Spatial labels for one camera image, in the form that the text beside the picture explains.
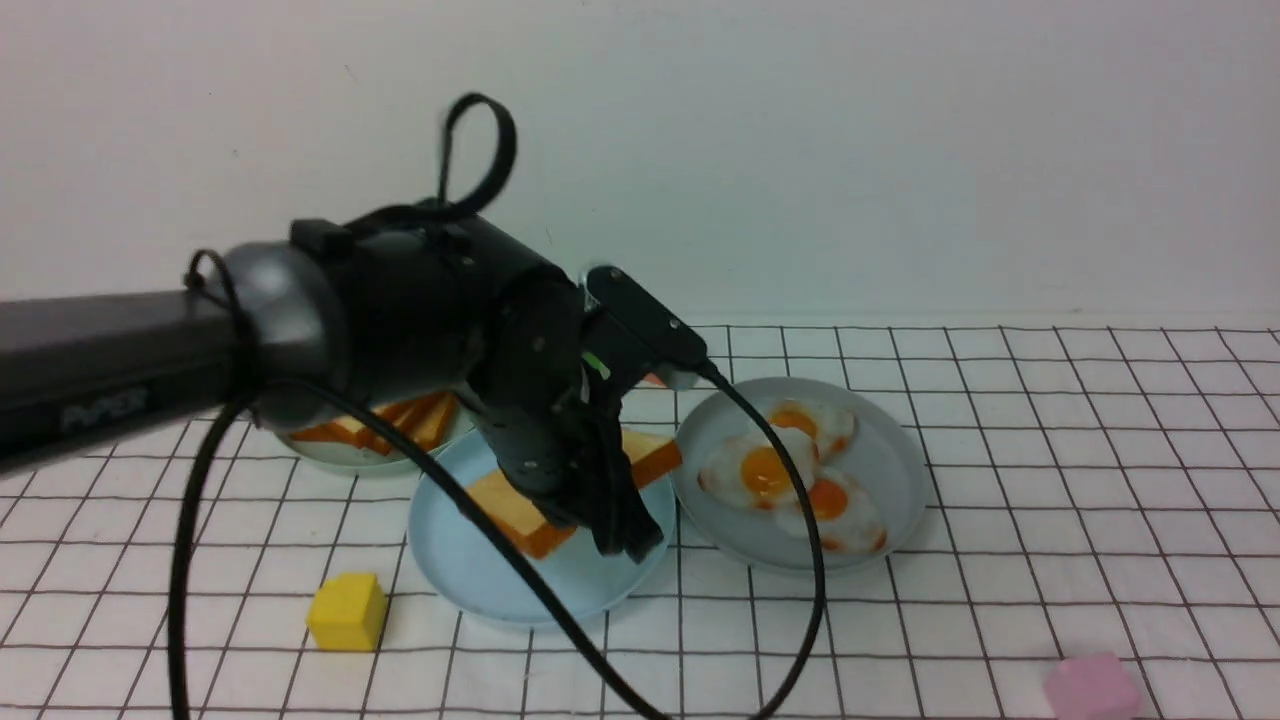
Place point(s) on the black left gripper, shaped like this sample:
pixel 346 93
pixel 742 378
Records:
pixel 553 426

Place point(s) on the fried egg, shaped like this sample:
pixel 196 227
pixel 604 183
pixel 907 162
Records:
pixel 846 517
pixel 746 471
pixel 832 428

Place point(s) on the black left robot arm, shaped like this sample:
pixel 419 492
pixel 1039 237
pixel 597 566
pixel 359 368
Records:
pixel 378 311

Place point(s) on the light blue plate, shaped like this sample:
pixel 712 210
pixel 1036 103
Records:
pixel 463 566

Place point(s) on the grey plate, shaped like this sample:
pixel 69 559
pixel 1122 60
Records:
pixel 882 457

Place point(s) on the yellow block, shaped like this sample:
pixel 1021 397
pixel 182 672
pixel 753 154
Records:
pixel 348 613

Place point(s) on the pale green plate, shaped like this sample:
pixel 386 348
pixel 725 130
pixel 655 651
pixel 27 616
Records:
pixel 339 458

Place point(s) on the white grid tablecloth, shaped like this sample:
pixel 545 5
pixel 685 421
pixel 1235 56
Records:
pixel 1093 489

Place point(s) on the pink cube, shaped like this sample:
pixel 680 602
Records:
pixel 1094 686

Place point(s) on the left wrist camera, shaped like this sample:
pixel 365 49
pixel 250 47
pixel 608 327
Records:
pixel 627 333

